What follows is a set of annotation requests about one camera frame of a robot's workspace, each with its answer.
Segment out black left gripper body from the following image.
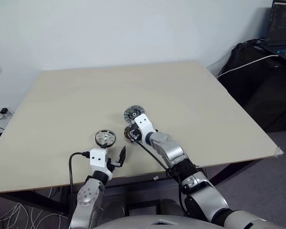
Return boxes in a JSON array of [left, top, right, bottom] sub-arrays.
[[106, 156, 123, 173]]

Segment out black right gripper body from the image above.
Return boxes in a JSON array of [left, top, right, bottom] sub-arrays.
[[127, 123, 144, 144]]

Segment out grey motor housing copper windings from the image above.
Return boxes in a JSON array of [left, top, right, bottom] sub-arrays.
[[123, 125, 136, 143]]

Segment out black spoked rotor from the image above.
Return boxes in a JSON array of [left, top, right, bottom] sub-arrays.
[[94, 129, 116, 146]]

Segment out silver motor lid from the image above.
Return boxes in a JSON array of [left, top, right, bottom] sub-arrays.
[[123, 105, 146, 124]]

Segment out silver robot torso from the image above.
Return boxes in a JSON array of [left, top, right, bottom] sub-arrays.
[[90, 214, 220, 229]]

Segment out white power strip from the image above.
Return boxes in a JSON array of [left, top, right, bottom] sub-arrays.
[[0, 107, 14, 120]]

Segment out black laptop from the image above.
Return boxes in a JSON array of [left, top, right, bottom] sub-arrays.
[[259, 0, 286, 60]]

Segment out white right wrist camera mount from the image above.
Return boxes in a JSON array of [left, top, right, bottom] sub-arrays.
[[133, 114, 157, 144]]

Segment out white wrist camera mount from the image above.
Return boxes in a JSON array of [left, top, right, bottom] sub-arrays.
[[89, 148, 112, 179], [133, 114, 157, 144]]

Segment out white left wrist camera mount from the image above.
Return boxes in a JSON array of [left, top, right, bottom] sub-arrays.
[[89, 148, 112, 179]]

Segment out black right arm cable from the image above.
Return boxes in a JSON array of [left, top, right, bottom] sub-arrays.
[[131, 138, 189, 215]]

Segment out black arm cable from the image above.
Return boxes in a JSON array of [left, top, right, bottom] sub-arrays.
[[69, 151, 91, 215], [131, 138, 189, 215]]

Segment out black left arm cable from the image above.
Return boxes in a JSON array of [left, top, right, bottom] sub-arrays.
[[69, 151, 91, 215]]

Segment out black table frame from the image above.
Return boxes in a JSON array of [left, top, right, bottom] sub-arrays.
[[0, 159, 260, 215]]

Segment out black cabinet with white cable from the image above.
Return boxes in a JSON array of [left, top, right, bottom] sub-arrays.
[[216, 42, 286, 133]]

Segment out white cable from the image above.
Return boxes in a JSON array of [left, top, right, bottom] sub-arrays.
[[218, 54, 279, 77]]

